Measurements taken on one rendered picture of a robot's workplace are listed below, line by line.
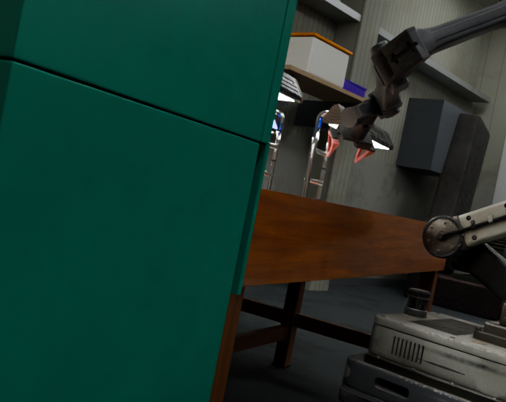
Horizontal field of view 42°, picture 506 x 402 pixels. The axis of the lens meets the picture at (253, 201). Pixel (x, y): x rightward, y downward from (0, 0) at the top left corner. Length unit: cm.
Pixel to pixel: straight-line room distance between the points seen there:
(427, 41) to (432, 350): 83
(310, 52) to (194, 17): 372
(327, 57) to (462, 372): 327
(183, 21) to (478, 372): 125
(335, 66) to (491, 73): 415
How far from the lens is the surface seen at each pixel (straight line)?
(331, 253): 159
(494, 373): 181
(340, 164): 575
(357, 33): 586
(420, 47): 145
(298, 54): 466
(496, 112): 859
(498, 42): 884
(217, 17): 95
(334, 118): 231
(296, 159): 565
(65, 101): 73
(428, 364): 187
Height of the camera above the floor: 76
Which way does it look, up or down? 1 degrees down
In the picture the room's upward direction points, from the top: 11 degrees clockwise
